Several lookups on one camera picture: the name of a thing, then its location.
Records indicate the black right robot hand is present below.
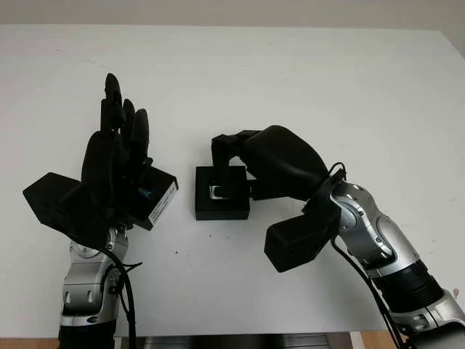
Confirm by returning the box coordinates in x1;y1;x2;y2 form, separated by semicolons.
210;125;331;203

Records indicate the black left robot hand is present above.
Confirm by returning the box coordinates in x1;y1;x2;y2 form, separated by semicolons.
78;72;153;234

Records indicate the black box lid with label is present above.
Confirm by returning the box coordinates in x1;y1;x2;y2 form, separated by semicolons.
125;165;181;231

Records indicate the small silver depth camera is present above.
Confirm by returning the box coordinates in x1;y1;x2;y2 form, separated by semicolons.
209;183;228;201

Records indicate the grey robot torso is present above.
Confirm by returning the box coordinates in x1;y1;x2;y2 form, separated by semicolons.
145;336;352;349

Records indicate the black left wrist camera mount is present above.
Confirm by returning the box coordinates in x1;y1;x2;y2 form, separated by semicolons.
21;172;110;243

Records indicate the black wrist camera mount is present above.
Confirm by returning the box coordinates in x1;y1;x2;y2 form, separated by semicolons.
21;172;110;243
263;181;342;273

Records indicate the black camera box base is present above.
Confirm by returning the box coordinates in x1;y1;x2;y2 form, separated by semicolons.
194;165;251;222

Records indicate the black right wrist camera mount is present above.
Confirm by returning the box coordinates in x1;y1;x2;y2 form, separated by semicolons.
263;181;342;273

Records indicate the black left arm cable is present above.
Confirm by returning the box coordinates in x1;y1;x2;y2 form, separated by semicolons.
97;238;143;349

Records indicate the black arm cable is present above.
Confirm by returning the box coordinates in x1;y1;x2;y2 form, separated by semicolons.
97;238;143;349
326;161;411;349

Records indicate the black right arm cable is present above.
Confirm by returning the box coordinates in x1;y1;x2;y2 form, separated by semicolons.
326;161;411;349

